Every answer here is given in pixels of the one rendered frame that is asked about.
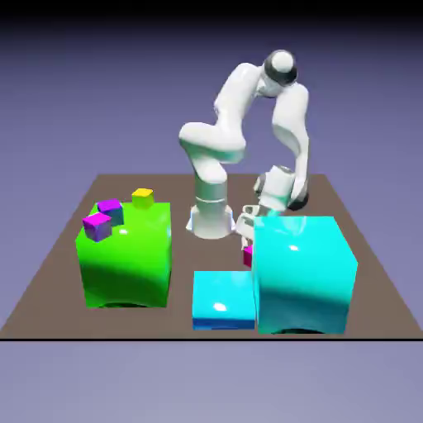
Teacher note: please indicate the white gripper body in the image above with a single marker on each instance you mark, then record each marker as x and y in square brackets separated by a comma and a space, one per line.
[246, 221]

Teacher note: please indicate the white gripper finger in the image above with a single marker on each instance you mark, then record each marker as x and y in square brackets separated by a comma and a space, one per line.
[246, 241]

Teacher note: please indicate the small magenta cube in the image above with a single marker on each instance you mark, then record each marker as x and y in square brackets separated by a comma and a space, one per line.
[96, 226]

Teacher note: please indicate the small pink cube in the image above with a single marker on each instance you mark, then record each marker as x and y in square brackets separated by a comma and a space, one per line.
[248, 256]

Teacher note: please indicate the small purple cube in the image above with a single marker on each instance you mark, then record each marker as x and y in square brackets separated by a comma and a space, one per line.
[112, 209]

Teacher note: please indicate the large cyan box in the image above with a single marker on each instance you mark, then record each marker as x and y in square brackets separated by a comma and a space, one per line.
[304, 274]

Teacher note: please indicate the large green box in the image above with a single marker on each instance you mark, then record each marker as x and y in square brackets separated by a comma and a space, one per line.
[129, 257]

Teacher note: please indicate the small yellow cube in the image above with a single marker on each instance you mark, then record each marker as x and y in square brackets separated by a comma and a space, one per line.
[142, 197]

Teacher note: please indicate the flat cyan box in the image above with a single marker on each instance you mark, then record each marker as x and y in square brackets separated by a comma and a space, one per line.
[223, 297]

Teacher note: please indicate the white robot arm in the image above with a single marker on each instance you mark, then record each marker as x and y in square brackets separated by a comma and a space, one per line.
[228, 112]

